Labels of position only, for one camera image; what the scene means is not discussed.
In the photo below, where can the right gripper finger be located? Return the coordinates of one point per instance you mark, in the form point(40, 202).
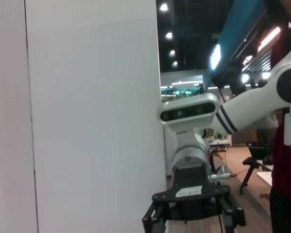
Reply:
point(234, 213)
point(156, 218)

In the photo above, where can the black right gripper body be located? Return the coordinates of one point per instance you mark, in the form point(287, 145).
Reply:
point(189, 179)

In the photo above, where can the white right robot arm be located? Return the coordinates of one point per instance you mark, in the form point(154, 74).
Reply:
point(252, 102)

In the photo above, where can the white desk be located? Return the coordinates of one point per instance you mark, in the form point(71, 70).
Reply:
point(265, 177)

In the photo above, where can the cluttered background desk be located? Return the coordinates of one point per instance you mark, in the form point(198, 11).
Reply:
point(219, 139)

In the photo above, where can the black office chair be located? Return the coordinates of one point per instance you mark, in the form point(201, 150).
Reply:
point(255, 150)

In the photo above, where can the person in dark red top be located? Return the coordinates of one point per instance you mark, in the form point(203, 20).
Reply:
point(286, 170)

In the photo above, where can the background person in light shirt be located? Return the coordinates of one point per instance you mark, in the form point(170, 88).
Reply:
point(266, 121)

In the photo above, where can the round ceiling light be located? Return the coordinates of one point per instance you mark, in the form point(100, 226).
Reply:
point(169, 35)
point(175, 63)
point(163, 6)
point(172, 52)

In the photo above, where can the teal hanging banner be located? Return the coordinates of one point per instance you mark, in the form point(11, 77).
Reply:
point(235, 29)

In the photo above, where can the long ceiling light strip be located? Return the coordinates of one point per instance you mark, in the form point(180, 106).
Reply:
point(269, 38)

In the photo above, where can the silver right wrist depth camera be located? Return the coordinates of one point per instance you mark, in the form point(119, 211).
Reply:
point(189, 112)

